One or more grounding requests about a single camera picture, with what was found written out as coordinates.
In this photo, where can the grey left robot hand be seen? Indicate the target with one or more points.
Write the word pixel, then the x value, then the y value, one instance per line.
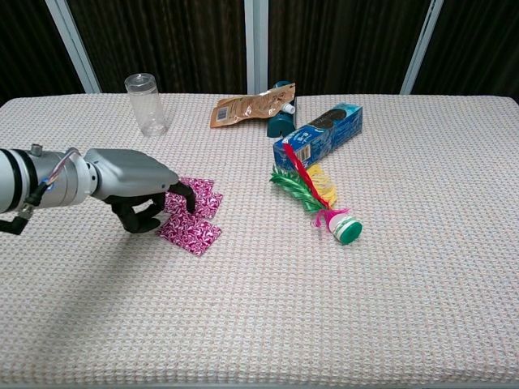
pixel 129 170

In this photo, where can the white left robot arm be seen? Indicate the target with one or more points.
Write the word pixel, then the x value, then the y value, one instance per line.
pixel 24 182

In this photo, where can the clear plastic jar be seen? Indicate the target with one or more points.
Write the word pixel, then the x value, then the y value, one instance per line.
pixel 148 109

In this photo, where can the brown spout pouch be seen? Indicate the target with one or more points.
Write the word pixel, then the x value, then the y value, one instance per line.
pixel 243 107

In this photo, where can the dark curtain panel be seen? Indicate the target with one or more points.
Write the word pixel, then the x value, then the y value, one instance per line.
pixel 24 40
pixel 162 40
pixel 478 40
pixel 344 40

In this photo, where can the teal bottle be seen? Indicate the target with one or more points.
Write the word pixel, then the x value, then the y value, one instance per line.
pixel 277 125

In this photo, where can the pink waffle tablecloth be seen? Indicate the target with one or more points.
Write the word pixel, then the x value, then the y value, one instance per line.
pixel 259 304

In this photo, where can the blue cookie box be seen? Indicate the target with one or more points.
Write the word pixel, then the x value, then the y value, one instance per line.
pixel 324 129

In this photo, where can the colourful feather shuttlecock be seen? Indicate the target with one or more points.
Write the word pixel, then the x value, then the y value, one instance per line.
pixel 344 229

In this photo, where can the grey partition post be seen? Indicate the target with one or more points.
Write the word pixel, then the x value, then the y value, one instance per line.
pixel 74 44
pixel 421 44
pixel 255 40

